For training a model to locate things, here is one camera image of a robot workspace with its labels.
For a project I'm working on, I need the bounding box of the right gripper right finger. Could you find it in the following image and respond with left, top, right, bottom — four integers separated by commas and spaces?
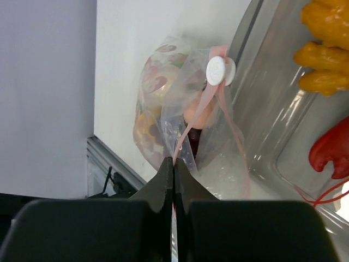
173, 159, 339, 261

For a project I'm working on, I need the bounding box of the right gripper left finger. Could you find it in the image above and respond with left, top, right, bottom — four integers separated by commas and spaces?
1, 157, 173, 261

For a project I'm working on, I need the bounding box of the clear pink zip top bag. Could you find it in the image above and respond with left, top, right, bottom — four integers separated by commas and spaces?
133, 35, 253, 262

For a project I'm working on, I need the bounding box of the dark red grape bunch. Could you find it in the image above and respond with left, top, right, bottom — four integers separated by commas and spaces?
188, 128, 202, 158

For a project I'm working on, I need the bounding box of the yellow bell pepper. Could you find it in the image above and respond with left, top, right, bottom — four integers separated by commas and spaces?
135, 113, 163, 147

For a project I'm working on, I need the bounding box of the clear plastic food container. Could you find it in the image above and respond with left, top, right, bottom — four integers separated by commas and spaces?
226, 0, 349, 235

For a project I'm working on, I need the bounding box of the red crayfish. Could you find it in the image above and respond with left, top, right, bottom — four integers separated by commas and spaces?
294, 116, 349, 208

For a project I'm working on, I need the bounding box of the aluminium mounting rail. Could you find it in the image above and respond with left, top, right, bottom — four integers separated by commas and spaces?
87, 136, 146, 196

